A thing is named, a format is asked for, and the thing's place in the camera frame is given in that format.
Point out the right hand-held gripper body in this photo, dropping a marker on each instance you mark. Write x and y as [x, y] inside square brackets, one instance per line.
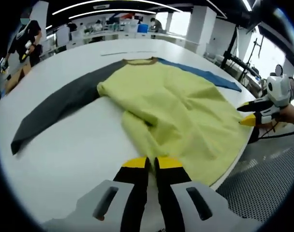
[278, 90]

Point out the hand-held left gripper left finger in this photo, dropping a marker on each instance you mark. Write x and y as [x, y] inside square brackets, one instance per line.
[108, 200]

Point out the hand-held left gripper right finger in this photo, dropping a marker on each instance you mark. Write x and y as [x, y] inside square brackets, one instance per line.
[197, 203]

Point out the yellow garment grey blue sleeves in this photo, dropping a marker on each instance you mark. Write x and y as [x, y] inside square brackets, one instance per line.
[161, 96]

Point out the black tripod stand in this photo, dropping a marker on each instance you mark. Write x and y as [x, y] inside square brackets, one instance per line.
[230, 46]

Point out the black studio light panel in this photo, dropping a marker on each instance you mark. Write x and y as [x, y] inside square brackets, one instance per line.
[258, 14]

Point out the white square pillar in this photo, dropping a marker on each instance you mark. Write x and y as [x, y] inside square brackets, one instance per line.
[200, 26]

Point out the white flat strip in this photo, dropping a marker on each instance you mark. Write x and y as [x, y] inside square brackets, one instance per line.
[127, 52]

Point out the white counter row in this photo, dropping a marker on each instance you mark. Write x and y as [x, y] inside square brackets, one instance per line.
[113, 36]

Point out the white tall cabinet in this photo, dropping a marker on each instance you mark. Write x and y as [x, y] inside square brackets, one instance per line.
[63, 35]

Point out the ceiling air vent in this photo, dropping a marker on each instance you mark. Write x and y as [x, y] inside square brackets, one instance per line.
[99, 7]

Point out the white neck device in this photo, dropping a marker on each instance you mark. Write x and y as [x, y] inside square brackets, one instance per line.
[21, 33]

